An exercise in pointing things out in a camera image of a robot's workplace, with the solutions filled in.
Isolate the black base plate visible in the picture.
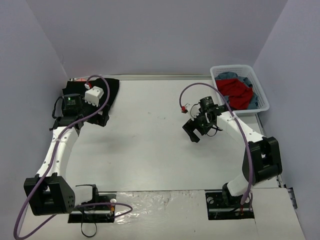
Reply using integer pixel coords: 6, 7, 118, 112
67, 205, 115, 224
205, 190, 255, 221

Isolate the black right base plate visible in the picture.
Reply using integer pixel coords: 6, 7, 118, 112
205, 190, 255, 221

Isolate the red t-shirt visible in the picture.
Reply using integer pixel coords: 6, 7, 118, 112
216, 78, 254, 110

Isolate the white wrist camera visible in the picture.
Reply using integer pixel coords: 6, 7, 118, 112
84, 86, 104, 107
181, 103, 200, 119

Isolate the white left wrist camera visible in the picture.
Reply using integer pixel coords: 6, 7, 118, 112
84, 86, 104, 107

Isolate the black t-shirt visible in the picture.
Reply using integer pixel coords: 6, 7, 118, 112
62, 76, 120, 118

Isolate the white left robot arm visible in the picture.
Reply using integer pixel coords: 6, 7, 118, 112
23, 87, 110, 216

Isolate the folded pink t-shirt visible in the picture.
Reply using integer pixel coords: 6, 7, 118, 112
73, 78, 87, 82

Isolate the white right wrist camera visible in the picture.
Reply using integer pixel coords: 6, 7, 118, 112
181, 103, 200, 119

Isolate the white plastic laundry basket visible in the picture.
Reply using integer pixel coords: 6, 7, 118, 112
210, 64, 270, 116

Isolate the grey-blue t-shirt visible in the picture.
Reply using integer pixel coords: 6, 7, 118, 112
215, 72, 258, 111

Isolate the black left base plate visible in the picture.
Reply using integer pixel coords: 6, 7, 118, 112
67, 205, 115, 224

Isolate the thin black loop cable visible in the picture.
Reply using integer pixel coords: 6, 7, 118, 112
80, 219, 98, 238

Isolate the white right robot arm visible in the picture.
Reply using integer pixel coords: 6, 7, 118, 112
181, 96, 283, 207

